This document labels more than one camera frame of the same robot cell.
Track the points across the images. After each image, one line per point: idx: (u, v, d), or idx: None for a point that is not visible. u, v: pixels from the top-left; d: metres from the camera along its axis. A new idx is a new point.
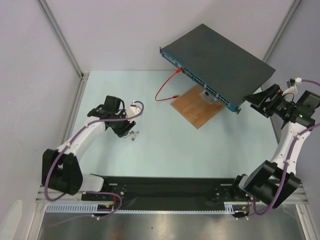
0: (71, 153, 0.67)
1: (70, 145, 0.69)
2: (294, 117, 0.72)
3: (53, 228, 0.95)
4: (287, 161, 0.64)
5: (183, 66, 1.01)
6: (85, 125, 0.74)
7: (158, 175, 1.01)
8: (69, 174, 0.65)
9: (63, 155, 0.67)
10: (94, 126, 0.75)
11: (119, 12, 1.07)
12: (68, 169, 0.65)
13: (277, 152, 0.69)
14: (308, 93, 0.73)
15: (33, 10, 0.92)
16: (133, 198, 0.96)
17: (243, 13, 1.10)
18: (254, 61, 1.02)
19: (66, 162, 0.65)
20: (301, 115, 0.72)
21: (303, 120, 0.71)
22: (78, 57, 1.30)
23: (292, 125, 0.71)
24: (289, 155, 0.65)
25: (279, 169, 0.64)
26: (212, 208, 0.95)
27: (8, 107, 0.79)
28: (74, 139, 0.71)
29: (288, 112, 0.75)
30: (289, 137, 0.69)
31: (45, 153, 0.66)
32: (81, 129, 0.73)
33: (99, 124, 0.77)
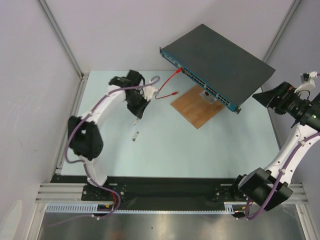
0: (92, 120, 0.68)
1: (92, 113, 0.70)
2: (306, 117, 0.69)
3: (53, 228, 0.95)
4: (283, 171, 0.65)
5: (183, 66, 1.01)
6: (107, 94, 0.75)
7: (160, 175, 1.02)
8: (96, 136, 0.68)
9: (86, 122, 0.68)
10: (115, 95, 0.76)
11: (119, 12, 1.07)
12: (94, 134, 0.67)
13: (276, 156, 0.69)
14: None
15: (32, 10, 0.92)
16: (133, 198, 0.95)
17: (243, 13, 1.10)
18: (254, 60, 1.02)
19: (89, 127, 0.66)
20: (314, 115, 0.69)
21: (316, 122, 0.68)
22: (78, 57, 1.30)
23: (299, 128, 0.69)
24: (286, 165, 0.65)
25: (272, 178, 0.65)
26: (213, 208, 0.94)
27: (8, 107, 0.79)
28: (96, 107, 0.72)
29: (300, 111, 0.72)
30: (293, 142, 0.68)
31: (70, 119, 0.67)
32: (103, 98, 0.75)
33: (120, 93, 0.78)
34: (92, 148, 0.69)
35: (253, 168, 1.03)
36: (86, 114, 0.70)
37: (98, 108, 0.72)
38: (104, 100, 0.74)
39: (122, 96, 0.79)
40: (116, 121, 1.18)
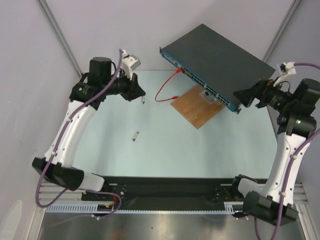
0: (58, 162, 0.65)
1: (55, 153, 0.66)
2: (291, 125, 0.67)
3: (53, 228, 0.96)
4: (284, 193, 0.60)
5: (183, 66, 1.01)
6: (68, 120, 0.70)
7: (162, 174, 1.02)
8: (69, 173, 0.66)
9: (51, 164, 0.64)
10: (79, 117, 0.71)
11: (119, 12, 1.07)
12: (65, 173, 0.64)
13: (272, 176, 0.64)
14: (307, 89, 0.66)
15: (32, 10, 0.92)
16: (133, 198, 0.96)
17: (243, 13, 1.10)
18: (254, 60, 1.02)
19: (56, 169, 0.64)
20: (299, 120, 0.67)
21: (303, 126, 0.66)
22: (78, 58, 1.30)
23: (288, 139, 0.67)
24: (285, 187, 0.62)
25: (275, 203, 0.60)
26: (213, 208, 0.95)
27: (8, 107, 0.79)
28: (59, 143, 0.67)
29: (283, 116, 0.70)
30: (286, 157, 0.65)
31: (34, 164, 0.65)
32: (65, 126, 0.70)
33: (85, 112, 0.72)
34: (69, 186, 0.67)
35: (253, 168, 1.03)
36: (49, 155, 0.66)
37: (62, 142, 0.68)
38: (66, 131, 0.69)
39: (92, 108, 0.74)
40: (116, 121, 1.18)
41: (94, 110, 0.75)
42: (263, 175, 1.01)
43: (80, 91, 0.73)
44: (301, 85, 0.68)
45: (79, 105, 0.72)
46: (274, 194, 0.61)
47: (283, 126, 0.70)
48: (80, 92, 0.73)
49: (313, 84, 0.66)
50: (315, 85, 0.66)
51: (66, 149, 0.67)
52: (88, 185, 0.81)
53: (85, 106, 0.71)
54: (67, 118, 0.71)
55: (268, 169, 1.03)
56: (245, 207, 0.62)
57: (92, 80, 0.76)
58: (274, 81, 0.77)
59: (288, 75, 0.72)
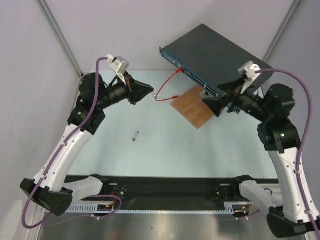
0: (46, 186, 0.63)
1: (45, 177, 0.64)
2: (279, 144, 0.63)
3: (53, 228, 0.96)
4: (309, 211, 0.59)
5: (183, 66, 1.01)
6: (62, 143, 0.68)
7: (165, 175, 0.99)
8: (55, 199, 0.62)
9: (39, 188, 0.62)
10: (73, 142, 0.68)
11: (119, 12, 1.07)
12: (51, 198, 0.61)
13: (290, 199, 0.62)
14: (281, 103, 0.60)
15: (33, 11, 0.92)
16: (133, 198, 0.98)
17: (243, 13, 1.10)
18: (254, 60, 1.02)
19: (43, 194, 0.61)
20: (282, 134, 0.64)
21: (287, 137, 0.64)
22: (78, 58, 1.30)
23: (283, 158, 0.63)
24: (307, 204, 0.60)
25: (306, 224, 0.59)
26: (213, 208, 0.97)
27: (8, 107, 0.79)
28: (49, 167, 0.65)
29: (267, 136, 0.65)
30: (291, 175, 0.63)
31: (22, 187, 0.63)
32: (58, 150, 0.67)
33: (79, 138, 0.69)
34: (53, 211, 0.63)
35: (253, 168, 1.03)
36: (39, 178, 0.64)
37: (53, 166, 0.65)
38: (59, 155, 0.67)
39: (88, 132, 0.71)
40: (116, 121, 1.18)
41: (91, 134, 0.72)
42: (263, 175, 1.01)
43: (79, 114, 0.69)
44: (271, 98, 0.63)
45: (73, 129, 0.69)
46: (301, 216, 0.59)
47: (270, 144, 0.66)
48: (79, 116, 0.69)
49: (279, 93, 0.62)
50: (280, 93, 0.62)
51: (56, 174, 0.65)
52: (84, 193, 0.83)
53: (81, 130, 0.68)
54: (61, 142, 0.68)
55: (267, 169, 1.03)
56: (281, 233, 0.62)
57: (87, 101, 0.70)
58: (241, 88, 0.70)
59: (255, 78, 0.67)
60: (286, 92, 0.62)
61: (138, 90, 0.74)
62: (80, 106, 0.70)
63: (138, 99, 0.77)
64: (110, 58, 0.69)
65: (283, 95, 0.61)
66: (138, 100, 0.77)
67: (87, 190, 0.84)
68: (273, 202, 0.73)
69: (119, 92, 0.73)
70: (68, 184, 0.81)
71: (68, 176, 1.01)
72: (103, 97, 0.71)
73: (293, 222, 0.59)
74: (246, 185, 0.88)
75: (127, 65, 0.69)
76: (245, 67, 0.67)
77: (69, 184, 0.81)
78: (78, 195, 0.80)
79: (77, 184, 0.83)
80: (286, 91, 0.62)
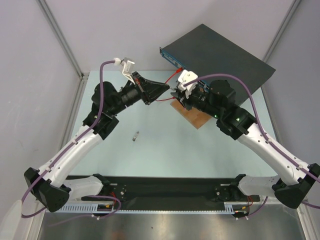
0: (47, 180, 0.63)
1: (49, 170, 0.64)
2: (242, 129, 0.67)
3: (53, 228, 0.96)
4: (300, 167, 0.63)
5: (183, 66, 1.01)
6: (73, 141, 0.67)
7: (166, 174, 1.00)
8: (52, 195, 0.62)
9: (41, 180, 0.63)
10: (84, 142, 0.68)
11: (119, 12, 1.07)
12: (48, 195, 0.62)
13: (280, 166, 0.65)
14: (224, 96, 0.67)
15: (32, 11, 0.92)
16: (133, 198, 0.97)
17: (243, 13, 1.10)
18: (254, 60, 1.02)
19: (42, 188, 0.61)
20: (238, 118, 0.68)
21: (243, 120, 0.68)
22: (78, 58, 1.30)
23: (251, 137, 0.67)
24: (294, 161, 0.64)
25: (307, 178, 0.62)
26: (213, 208, 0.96)
27: (8, 107, 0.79)
28: (56, 161, 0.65)
29: (229, 126, 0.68)
30: (267, 146, 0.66)
31: (25, 175, 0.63)
32: (68, 146, 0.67)
33: (91, 140, 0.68)
34: (49, 207, 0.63)
35: (253, 168, 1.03)
36: (43, 170, 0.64)
37: (59, 161, 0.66)
38: (67, 151, 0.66)
39: (99, 136, 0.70)
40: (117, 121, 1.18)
41: (101, 139, 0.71)
42: (262, 174, 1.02)
43: (94, 118, 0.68)
44: (213, 94, 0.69)
45: (84, 130, 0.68)
46: (297, 174, 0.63)
47: (235, 133, 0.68)
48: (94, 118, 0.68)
49: (219, 89, 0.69)
50: (219, 88, 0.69)
51: (61, 169, 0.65)
52: (83, 192, 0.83)
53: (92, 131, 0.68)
54: (73, 139, 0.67)
55: (268, 169, 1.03)
56: (294, 203, 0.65)
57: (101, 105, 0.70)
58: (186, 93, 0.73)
59: (187, 87, 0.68)
60: (224, 87, 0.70)
61: (151, 89, 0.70)
62: (95, 110, 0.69)
63: (152, 98, 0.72)
64: (117, 60, 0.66)
65: (222, 90, 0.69)
66: (152, 100, 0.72)
67: (85, 190, 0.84)
68: (271, 181, 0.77)
69: (132, 94, 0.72)
70: (68, 181, 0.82)
71: (68, 176, 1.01)
72: (117, 101, 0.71)
73: (296, 184, 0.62)
74: (245, 180, 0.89)
75: (132, 64, 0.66)
76: (178, 78, 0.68)
77: (69, 182, 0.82)
78: (75, 194, 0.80)
79: (77, 182, 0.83)
80: (223, 85, 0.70)
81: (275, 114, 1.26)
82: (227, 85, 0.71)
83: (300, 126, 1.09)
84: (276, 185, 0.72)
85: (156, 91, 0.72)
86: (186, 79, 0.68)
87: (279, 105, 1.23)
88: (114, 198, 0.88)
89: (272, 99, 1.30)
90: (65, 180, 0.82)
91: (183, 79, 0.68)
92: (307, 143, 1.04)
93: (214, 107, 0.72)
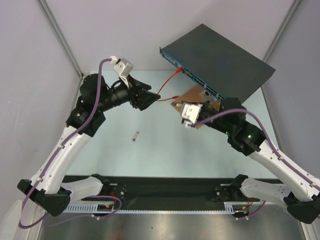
0: (42, 190, 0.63)
1: (41, 180, 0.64)
2: (253, 146, 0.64)
3: (53, 228, 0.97)
4: (313, 183, 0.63)
5: (183, 66, 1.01)
6: (60, 146, 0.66)
7: (166, 175, 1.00)
8: (50, 200, 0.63)
9: (35, 191, 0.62)
10: (71, 145, 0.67)
11: (119, 12, 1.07)
12: (47, 200, 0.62)
13: (292, 182, 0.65)
14: (236, 114, 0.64)
15: (33, 11, 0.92)
16: (133, 198, 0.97)
17: (243, 13, 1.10)
18: (254, 60, 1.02)
19: (38, 197, 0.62)
20: (249, 135, 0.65)
21: (254, 136, 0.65)
22: (78, 57, 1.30)
23: (263, 154, 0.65)
24: (307, 178, 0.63)
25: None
26: (213, 208, 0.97)
27: (8, 107, 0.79)
28: (46, 170, 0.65)
29: (241, 143, 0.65)
30: (280, 164, 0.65)
31: (19, 188, 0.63)
32: (55, 152, 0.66)
33: (77, 141, 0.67)
34: (50, 212, 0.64)
35: (253, 168, 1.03)
36: (35, 181, 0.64)
37: (49, 169, 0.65)
38: (56, 157, 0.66)
39: (87, 135, 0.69)
40: (117, 121, 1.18)
41: (89, 137, 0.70)
42: (262, 175, 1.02)
43: (78, 116, 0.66)
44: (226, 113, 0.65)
45: (71, 132, 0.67)
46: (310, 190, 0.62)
47: (246, 150, 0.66)
48: (77, 117, 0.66)
49: (230, 107, 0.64)
50: (230, 106, 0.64)
51: (53, 176, 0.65)
52: (83, 193, 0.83)
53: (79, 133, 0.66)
54: (59, 144, 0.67)
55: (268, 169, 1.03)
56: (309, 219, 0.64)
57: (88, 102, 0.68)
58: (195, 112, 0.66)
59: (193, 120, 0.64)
60: (235, 104, 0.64)
61: (145, 97, 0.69)
62: (81, 107, 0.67)
63: (144, 105, 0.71)
64: (113, 59, 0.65)
65: (234, 109, 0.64)
66: (143, 107, 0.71)
67: (85, 191, 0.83)
68: (281, 192, 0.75)
69: (121, 95, 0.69)
70: (67, 183, 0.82)
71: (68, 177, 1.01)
72: (104, 99, 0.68)
73: (310, 201, 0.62)
74: (249, 184, 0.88)
75: (132, 67, 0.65)
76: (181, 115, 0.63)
77: (68, 184, 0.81)
78: (75, 197, 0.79)
79: (77, 184, 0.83)
80: (232, 102, 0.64)
81: (275, 114, 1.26)
82: (238, 101, 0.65)
83: (300, 126, 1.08)
84: (287, 198, 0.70)
85: (149, 99, 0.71)
86: (189, 116, 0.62)
87: (279, 106, 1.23)
88: (116, 198, 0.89)
89: (272, 99, 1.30)
90: (63, 182, 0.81)
91: (185, 115, 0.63)
92: (307, 143, 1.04)
93: (223, 123, 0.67)
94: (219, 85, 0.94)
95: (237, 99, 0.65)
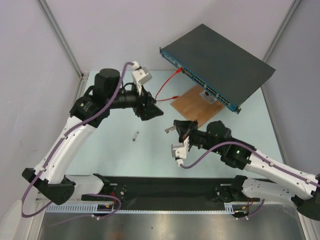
0: (45, 179, 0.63)
1: (44, 169, 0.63)
2: (245, 161, 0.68)
3: (53, 228, 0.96)
4: (308, 180, 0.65)
5: (183, 66, 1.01)
6: (63, 137, 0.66)
7: (165, 175, 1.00)
8: (54, 190, 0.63)
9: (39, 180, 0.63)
10: (75, 135, 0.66)
11: (119, 12, 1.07)
12: (52, 190, 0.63)
13: (289, 184, 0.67)
14: (222, 136, 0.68)
15: (33, 11, 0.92)
16: (133, 198, 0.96)
17: (243, 13, 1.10)
18: (254, 60, 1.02)
19: (42, 187, 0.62)
20: (238, 150, 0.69)
21: (242, 151, 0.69)
22: (78, 57, 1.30)
23: (254, 165, 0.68)
24: (301, 176, 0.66)
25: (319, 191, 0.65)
26: (213, 208, 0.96)
27: (8, 107, 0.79)
28: (50, 160, 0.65)
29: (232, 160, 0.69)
30: (273, 169, 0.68)
31: (24, 176, 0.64)
32: (59, 142, 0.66)
33: (81, 131, 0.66)
34: (54, 200, 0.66)
35: None
36: (39, 170, 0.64)
37: (53, 159, 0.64)
38: (59, 148, 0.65)
39: (91, 126, 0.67)
40: (117, 121, 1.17)
41: (93, 128, 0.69)
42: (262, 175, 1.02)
43: (81, 106, 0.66)
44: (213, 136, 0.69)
45: (77, 122, 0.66)
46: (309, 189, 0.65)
47: (240, 165, 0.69)
48: (82, 108, 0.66)
49: (216, 130, 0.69)
50: (215, 129, 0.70)
51: (56, 167, 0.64)
52: (84, 189, 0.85)
53: (83, 124, 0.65)
54: (62, 135, 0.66)
55: None
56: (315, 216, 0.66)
57: (97, 94, 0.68)
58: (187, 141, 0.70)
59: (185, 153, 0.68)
60: (219, 126, 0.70)
61: (149, 110, 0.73)
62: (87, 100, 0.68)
63: (146, 117, 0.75)
64: (135, 65, 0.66)
65: (219, 130, 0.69)
66: (145, 118, 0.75)
67: (87, 187, 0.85)
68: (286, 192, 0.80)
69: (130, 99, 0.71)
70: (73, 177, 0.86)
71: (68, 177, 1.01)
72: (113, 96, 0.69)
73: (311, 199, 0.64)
74: (250, 185, 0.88)
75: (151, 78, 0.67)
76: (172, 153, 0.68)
77: (73, 177, 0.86)
78: (78, 190, 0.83)
79: (80, 178, 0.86)
80: (218, 125, 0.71)
81: (275, 114, 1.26)
82: (220, 123, 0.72)
83: (300, 126, 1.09)
84: (296, 197, 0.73)
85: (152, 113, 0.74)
86: (180, 151, 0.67)
87: (279, 106, 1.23)
88: (115, 198, 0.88)
89: (272, 99, 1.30)
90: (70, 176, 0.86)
91: (177, 152, 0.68)
92: (306, 143, 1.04)
93: (213, 143, 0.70)
94: (219, 85, 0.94)
95: (220, 122, 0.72)
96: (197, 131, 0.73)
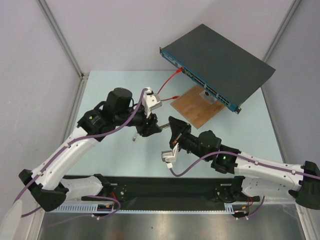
0: (39, 184, 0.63)
1: (41, 174, 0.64)
2: (233, 168, 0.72)
3: (53, 228, 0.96)
4: (294, 171, 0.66)
5: (183, 66, 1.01)
6: (66, 145, 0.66)
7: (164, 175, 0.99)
8: (46, 196, 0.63)
9: (34, 184, 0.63)
10: (77, 146, 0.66)
11: (119, 12, 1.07)
12: (43, 196, 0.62)
13: (277, 179, 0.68)
14: (214, 146, 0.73)
15: (32, 12, 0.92)
16: (133, 198, 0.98)
17: (244, 13, 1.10)
18: (254, 60, 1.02)
19: (34, 191, 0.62)
20: (224, 156, 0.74)
21: (230, 158, 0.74)
22: (78, 58, 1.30)
23: (242, 168, 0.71)
24: (286, 169, 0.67)
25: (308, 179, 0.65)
26: (213, 208, 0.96)
27: (8, 107, 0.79)
28: (48, 166, 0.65)
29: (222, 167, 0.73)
30: (259, 168, 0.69)
31: (20, 177, 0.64)
32: (60, 150, 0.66)
33: (84, 144, 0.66)
34: (44, 207, 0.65)
35: None
36: (35, 174, 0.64)
37: (51, 166, 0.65)
38: (60, 155, 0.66)
39: (94, 139, 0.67)
40: None
41: (97, 142, 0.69)
42: None
43: (89, 119, 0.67)
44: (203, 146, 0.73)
45: (82, 135, 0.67)
46: (309, 182, 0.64)
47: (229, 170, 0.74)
48: (89, 120, 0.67)
49: (208, 141, 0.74)
50: (207, 139, 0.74)
51: (53, 173, 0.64)
52: (81, 192, 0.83)
53: (87, 137, 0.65)
54: (65, 143, 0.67)
55: None
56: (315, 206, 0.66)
57: (106, 110, 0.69)
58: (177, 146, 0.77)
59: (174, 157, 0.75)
60: (210, 136, 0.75)
61: (152, 127, 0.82)
62: (97, 113, 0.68)
63: (148, 133, 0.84)
64: (149, 90, 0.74)
65: (209, 141, 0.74)
66: (147, 133, 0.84)
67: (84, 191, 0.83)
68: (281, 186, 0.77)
69: (135, 118, 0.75)
70: (67, 181, 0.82)
71: (67, 176, 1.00)
72: (121, 114, 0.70)
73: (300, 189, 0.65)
74: (249, 184, 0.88)
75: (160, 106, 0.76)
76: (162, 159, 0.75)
77: (68, 180, 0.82)
78: (74, 194, 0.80)
79: (76, 182, 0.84)
80: (208, 135, 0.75)
81: (275, 114, 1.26)
82: (210, 133, 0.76)
83: (300, 126, 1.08)
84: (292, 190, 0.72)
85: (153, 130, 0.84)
86: (167, 157, 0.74)
87: (279, 106, 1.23)
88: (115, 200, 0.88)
89: (272, 99, 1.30)
90: (64, 179, 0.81)
91: (166, 158, 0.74)
92: (306, 143, 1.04)
93: (203, 151, 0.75)
94: (219, 85, 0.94)
95: (210, 132, 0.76)
96: (191, 135, 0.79)
